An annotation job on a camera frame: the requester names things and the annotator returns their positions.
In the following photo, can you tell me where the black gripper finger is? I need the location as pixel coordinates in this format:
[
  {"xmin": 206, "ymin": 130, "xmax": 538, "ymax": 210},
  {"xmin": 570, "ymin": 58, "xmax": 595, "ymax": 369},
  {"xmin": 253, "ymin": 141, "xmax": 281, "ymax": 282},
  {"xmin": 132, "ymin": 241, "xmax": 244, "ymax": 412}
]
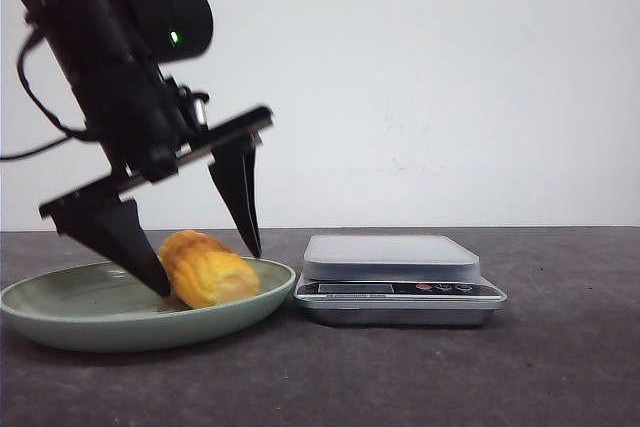
[
  {"xmin": 49, "ymin": 199, "xmax": 171, "ymax": 296},
  {"xmin": 209, "ymin": 134, "xmax": 262, "ymax": 258}
]

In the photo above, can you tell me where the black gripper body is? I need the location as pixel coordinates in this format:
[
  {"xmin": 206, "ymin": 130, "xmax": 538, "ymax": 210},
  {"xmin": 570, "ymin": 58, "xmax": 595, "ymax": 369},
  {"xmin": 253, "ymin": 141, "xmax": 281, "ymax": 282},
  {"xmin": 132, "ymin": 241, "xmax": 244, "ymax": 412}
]
[{"xmin": 27, "ymin": 0, "xmax": 272, "ymax": 219}]

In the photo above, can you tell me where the pale green plate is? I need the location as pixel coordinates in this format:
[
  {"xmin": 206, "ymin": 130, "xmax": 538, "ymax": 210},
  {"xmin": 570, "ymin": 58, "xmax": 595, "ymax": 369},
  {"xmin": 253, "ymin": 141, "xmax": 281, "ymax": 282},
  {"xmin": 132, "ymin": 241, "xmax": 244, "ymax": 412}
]
[{"xmin": 1, "ymin": 259, "xmax": 296, "ymax": 353}]

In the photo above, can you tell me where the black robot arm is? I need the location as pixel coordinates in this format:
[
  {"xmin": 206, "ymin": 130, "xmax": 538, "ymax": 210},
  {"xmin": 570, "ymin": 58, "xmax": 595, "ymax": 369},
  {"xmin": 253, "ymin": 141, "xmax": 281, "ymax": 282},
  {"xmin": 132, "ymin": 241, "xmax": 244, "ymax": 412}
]
[{"xmin": 21, "ymin": 0, "xmax": 272, "ymax": 296}]

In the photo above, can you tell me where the yellow corn cob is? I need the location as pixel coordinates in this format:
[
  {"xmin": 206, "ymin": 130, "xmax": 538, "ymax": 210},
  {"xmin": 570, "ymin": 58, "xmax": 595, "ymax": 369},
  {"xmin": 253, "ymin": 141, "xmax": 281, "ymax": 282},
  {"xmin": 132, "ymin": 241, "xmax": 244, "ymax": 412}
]
[{"xmin": 158, "ymin": 230, "xmax": 260, "ymax": 308}]

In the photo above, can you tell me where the silver digital kitchen scale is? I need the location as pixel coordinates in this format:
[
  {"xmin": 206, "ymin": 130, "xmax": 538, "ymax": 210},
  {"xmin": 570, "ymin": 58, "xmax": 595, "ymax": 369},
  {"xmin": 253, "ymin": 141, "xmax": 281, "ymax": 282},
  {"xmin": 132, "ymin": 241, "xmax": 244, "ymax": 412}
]
[{"xmin": 294, "ymin": 234, "xmax": 507, "ymax": 327}]

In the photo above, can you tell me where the black cable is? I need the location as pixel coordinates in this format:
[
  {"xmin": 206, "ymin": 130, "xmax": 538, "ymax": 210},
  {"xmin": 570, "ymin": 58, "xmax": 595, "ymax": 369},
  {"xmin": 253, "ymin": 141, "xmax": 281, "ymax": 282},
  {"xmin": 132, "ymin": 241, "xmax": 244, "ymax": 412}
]
[{"xmin": 0, "ymin": 0, "xmax": 101, "ymax": 162}]

